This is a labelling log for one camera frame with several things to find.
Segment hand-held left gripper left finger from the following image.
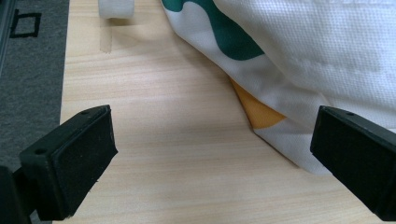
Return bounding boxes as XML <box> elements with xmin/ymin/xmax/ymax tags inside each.
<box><xmin>19</xmin><ymin>105</ymin><xmax>119</xmax><ymax>221</ymax></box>

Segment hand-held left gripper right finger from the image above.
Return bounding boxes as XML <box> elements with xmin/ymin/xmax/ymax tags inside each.
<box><xmin>309</xmin><ymin>105</ymin><xmax>396</xmax><ymax>222</ymax></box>

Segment white cloth with green and orange print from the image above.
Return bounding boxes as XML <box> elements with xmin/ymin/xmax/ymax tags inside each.
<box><xmin>161</xmin><ymin>0</ymin><xmax>396</xmax><ymax>175</ymax></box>

